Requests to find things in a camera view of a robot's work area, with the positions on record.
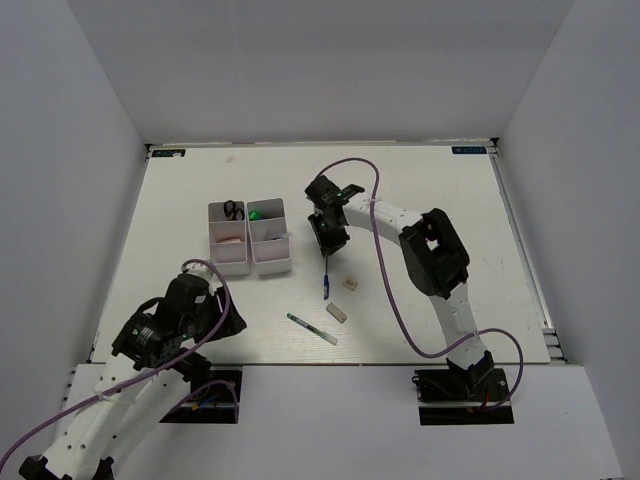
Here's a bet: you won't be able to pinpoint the white right organizer box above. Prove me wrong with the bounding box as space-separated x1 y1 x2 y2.
246 198 292 276

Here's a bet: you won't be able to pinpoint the white left organizer box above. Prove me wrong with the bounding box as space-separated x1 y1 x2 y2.
207 200 251 277

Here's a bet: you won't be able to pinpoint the left blue table label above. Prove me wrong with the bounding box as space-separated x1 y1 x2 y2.
151 149 186 158

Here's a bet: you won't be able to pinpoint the green gel pen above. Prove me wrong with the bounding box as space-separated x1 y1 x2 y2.
286 313 338 346

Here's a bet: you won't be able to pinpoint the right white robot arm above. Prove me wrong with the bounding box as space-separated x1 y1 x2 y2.
305 175 494 399

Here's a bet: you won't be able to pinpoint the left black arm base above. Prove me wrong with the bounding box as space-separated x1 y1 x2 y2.
160 367 243 425

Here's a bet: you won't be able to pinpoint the blue ballpoint pen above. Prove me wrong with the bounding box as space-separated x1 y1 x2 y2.
323 255 330 301

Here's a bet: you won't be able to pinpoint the black handled scissors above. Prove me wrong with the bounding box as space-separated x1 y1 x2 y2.
223 200 245 221

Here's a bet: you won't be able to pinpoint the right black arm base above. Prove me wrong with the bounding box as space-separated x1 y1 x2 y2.
412 368 515 426

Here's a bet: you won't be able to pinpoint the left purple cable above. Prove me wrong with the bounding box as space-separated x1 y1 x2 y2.
0 258 241 456

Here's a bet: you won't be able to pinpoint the grey white eraser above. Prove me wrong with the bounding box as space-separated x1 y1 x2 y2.
326 302 347 324

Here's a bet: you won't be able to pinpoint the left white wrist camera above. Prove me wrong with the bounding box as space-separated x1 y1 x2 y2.
181 262 214 290

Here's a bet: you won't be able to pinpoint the blue clear pen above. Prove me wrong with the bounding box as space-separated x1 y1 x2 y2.
266 232 292 241

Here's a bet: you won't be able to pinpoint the right blue table label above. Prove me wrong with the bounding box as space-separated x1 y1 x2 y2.
451 145 487 155

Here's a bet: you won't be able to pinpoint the white organizer box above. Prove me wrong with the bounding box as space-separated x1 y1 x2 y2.
207 200 251 277
246 198 292 276

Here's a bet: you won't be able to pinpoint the blue table label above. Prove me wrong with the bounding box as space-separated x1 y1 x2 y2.
151 149 186 158
451 145 487 155

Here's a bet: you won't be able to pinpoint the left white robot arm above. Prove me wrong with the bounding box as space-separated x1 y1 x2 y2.
19 269 247 479

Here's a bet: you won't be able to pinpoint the green cap black highlighter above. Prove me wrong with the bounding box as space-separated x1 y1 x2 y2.
249 210 264 221

